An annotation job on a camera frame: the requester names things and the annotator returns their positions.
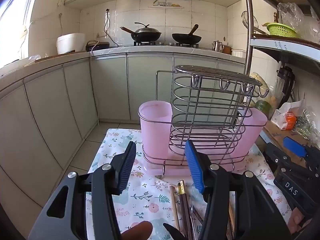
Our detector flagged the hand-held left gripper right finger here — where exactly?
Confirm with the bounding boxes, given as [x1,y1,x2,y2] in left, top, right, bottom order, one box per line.
[184,139,292,240]

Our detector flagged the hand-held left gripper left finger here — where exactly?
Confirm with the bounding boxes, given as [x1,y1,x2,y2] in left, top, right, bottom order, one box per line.
[27,141,137,240]

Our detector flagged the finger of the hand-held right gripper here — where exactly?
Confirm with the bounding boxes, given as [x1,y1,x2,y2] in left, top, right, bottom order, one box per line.
[264,142,292,173]
[283,137,320,166]

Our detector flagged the pink plastic cup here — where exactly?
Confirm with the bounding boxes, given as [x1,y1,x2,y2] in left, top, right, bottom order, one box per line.
[138,100,173,164]
[234,107,268,171]

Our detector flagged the light wooden chopstick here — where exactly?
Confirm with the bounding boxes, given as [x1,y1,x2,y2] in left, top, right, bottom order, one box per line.
[169,185,181,232]

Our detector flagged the dark chopstick with gold tip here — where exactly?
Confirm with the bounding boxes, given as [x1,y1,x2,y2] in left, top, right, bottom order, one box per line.
[180,179,193,240]
[177,183,188,239]

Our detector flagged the metal spoon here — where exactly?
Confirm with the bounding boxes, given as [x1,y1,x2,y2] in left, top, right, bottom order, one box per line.
[189,200,204,240]

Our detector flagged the brown wooden chopstick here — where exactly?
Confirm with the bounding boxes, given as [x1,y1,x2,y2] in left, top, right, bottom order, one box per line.
[228,200,236,238]

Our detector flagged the metal wire utensil rack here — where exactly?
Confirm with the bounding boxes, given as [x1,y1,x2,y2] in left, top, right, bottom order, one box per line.
[142,65,270,177]

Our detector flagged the person's right hand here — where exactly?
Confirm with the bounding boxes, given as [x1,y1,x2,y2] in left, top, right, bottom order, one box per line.
[291,209,311,232]

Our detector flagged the person's left hand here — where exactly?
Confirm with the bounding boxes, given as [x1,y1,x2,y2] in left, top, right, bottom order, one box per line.
[121,221,153,240]

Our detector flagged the cardboard sheet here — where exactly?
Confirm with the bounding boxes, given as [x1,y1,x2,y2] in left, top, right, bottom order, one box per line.
[261,120,309,168]

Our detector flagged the green herbs in plastic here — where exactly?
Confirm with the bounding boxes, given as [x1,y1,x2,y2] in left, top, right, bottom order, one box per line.
[296,105,320,143]

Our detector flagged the white bag with orange label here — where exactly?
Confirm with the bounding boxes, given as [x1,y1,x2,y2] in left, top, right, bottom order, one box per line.
[271,99,307,131]

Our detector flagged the floral tablecloth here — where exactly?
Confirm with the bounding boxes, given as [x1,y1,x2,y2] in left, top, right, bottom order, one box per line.
[85,128,293,240]

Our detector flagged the black blender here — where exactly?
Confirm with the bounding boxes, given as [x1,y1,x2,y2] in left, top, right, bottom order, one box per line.
[275,66,297,105]

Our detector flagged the lower kitchen cabinets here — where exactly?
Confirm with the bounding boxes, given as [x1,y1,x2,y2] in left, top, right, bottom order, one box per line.
[0,51,247,230]

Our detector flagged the metal shelf rack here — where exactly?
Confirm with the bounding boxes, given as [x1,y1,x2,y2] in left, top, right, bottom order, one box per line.
[242,0,320,155]

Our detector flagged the green plastic basket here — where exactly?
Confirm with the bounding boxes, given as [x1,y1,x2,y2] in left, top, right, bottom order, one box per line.
[266,22,299,37]

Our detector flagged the metal kettle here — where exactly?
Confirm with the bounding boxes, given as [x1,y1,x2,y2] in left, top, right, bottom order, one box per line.
[212,40,225,52]

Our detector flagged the dark countertop appliance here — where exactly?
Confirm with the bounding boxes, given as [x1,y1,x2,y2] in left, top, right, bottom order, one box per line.
[85,40,110,52]

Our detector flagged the gas stove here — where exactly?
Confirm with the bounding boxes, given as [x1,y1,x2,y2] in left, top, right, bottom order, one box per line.
[132,41,200,48]

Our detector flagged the black wok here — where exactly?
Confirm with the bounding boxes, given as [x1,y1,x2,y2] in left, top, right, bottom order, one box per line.
[171,24,202,44]

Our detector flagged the clear plastic bag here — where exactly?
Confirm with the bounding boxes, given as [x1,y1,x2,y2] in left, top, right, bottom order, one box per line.
[277,2,304,30]

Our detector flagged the wok with lid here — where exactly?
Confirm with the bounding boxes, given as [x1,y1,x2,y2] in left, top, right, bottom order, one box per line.
[119,22,162,43]

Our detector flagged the white rice cooker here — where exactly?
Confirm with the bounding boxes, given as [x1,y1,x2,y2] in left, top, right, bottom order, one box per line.
[56,33,87,55]

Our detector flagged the window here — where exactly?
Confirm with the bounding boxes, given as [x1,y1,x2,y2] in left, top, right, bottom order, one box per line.
[0,0,35,68]

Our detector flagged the wire strainer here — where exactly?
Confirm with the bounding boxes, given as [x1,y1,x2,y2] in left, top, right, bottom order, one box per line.
[241,10,258,30]

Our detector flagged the black power cable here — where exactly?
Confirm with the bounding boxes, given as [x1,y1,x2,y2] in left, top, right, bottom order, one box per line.
[104,9,119,48]

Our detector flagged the small wall shelf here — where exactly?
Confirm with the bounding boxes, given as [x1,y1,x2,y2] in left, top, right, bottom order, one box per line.
[148,0,185,8]

